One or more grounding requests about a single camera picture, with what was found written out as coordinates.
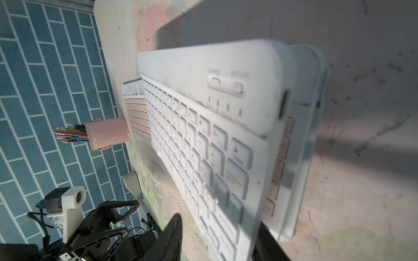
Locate coloured pens bundle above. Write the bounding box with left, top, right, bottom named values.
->
left=54, top=124, right=90, bottom=144

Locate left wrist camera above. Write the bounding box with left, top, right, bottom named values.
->
left=38, top=186, right=87, bottom=243

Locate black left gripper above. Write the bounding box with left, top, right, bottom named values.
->
left=40, top=200, right=162, bottom=261

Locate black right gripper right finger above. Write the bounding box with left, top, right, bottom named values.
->
left=253, top=223, right=290, bottom=261

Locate pink pen holder cup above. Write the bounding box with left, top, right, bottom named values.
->
left=84, top=117, right=131, bottom=151

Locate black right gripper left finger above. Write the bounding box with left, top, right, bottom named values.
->
left=143, top=213, right=183, bottom=261

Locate white key keyboard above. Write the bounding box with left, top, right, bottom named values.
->
left=137, top=39, right=296, bottom=261

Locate pink keyboard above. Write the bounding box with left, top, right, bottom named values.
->
left=262, top=45, right=332, bottom=243
left=121, top=78, right=152, bottom=147

